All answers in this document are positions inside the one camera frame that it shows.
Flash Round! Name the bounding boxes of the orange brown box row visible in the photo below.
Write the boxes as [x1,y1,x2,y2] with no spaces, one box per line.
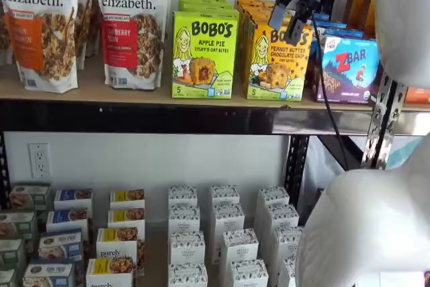
[342,0,376,38]

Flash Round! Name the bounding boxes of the green Bobo's apple pie box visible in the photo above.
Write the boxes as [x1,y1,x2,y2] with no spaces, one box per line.
[178,0,233,5]
[177,3,234,12]
[172,10,239,99]

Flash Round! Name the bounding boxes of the large orange illustrated box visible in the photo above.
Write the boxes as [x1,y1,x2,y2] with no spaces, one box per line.
[404,87,430,105]

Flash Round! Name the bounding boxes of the tan wooden shelf board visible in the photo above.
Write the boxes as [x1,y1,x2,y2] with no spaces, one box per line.
[0,36,379,113]
[401,101,430,113]

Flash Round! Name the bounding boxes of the yellow label granola box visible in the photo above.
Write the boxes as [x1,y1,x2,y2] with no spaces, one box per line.
[109,189,146,210]
[85,257,136,287]
[96,227,146,276]
[107,208,146,234]

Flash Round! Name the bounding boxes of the blue label granola box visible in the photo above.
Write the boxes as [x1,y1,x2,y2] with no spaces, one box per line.
[37,229,84,263]
[53,188,94,217]
[46,208,90,237]
[21,259,85,287]

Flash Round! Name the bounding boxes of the green label granola box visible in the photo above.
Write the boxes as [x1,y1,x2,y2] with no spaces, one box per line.
[0,268,18,287]
[0,211,38,244]
[0,238,27,271]
[9,182,53,214]

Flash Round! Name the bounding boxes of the translucent plastic sheet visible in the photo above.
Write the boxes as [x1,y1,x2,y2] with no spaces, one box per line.
[304,135,417,207]

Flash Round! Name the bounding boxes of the red label granola pouch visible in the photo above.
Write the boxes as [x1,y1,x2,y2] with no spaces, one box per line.
[93,0,173,91]

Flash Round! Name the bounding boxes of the white floral print carton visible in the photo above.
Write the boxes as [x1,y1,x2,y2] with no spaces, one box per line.
[210,202,246,261]
[277,257,298,287]
[210,184,241,207]
[260,203,300,254]
[229,259,269,287]
[167,204,201,234]
[167,262,209,287]
[268,226,304,284]
[167,185,199,209]
[219,228,260,287]
[169,231,206,265]
[254,186,290,231]

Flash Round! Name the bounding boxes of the white granola pouch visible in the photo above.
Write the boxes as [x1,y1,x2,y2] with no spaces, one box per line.
[85,0,103,58]
[75,0,91,71]
[0,0,16,68]

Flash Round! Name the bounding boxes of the orange label granola pouch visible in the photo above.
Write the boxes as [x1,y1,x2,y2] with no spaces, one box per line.
[0,0,79,95]

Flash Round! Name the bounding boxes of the white patterned small boxes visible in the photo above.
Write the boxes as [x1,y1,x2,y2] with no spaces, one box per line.
[0,179,303,287]

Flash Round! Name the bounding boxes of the black cable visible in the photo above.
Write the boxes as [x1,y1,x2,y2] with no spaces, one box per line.
[310,7,350,172]

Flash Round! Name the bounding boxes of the white wall outlet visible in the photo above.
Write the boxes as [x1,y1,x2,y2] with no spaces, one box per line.
[28,142,51,179]

